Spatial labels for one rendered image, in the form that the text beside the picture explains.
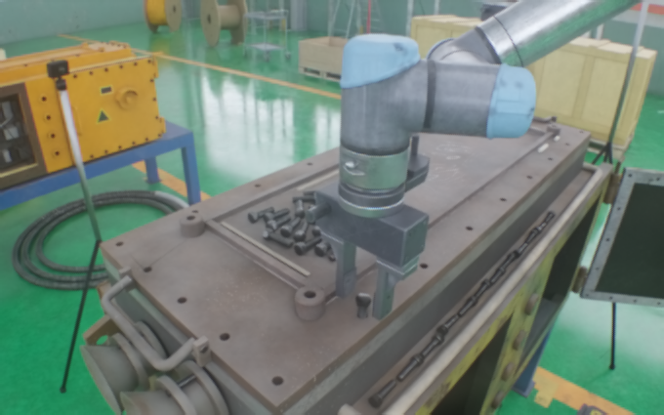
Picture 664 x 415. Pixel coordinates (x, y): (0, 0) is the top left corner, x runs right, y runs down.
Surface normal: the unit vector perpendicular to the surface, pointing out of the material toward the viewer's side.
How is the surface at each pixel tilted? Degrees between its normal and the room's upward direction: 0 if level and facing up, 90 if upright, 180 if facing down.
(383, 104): 90
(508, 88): 55
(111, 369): 50
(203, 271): 0
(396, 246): 90
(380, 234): 90
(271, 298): 0
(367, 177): 90
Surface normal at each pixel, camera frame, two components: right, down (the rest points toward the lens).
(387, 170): 0.29, 0.47
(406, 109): -0.09, 0.55
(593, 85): -0.66, 0.36
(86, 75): 0.75, 0.33
